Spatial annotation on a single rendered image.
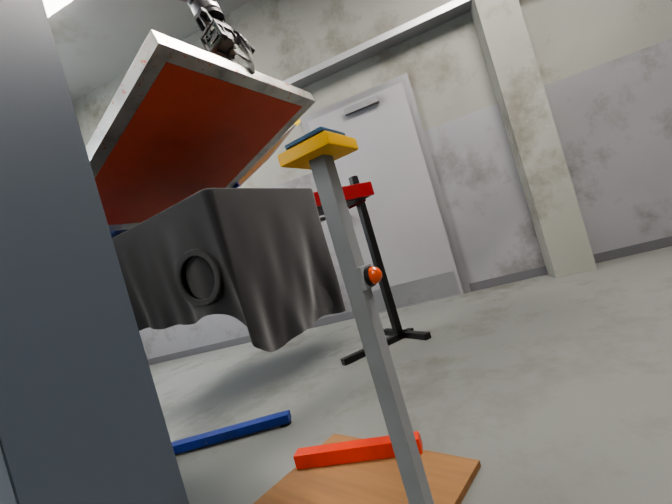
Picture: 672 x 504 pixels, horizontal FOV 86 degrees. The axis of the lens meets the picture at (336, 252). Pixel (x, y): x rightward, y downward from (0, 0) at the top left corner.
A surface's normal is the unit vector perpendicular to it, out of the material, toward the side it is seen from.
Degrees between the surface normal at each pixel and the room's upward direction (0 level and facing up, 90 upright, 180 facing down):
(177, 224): 91
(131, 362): 90
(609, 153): 90
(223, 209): 93
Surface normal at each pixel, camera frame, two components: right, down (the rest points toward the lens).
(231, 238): 0.82, -0.22
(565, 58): -0.29, 0.08
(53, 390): 0.91, -0.27
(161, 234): -0.47, 0.23
